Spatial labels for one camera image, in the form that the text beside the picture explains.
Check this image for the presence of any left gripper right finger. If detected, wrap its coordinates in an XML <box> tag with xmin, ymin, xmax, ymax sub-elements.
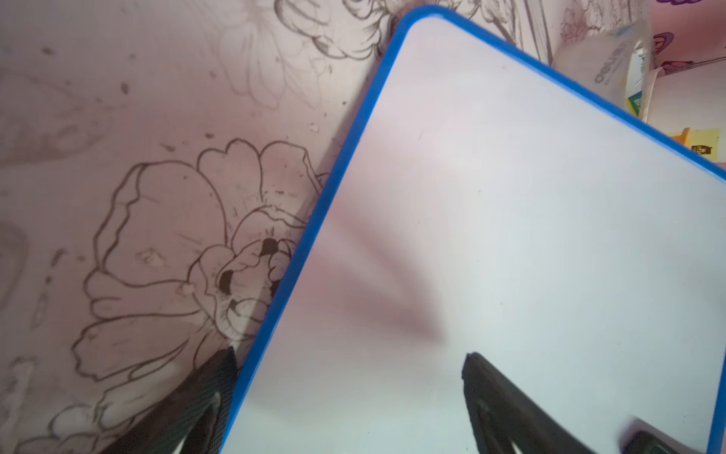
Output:
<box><xmin>461</xmin><ymin>352</ymin><xmax>591</xmax><ymax>453</ymax></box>

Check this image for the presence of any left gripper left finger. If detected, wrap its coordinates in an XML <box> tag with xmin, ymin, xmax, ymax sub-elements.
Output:
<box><xmin>102</xmin><ymin>348</ymin><xmax>237</xmax><ymax>454</ymax></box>

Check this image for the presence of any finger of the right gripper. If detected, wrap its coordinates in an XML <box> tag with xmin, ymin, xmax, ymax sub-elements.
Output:
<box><xmin>620</xmin><ymin>429</ymin><xmax>686</xmax><ymax>454</ymax></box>

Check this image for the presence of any blue-framed whiteboard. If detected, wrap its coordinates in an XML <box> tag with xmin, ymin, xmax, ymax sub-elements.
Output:
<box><xmin>224</xmin><ymin>6</ymin><xmax>725</xmax><ymax>453</ymax></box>

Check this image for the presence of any clear tape roll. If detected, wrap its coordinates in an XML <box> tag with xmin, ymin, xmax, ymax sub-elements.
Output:
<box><xmin>553</xmin><ymin>20</ymin><xmax>652</xmax><ymax>117</ymax></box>

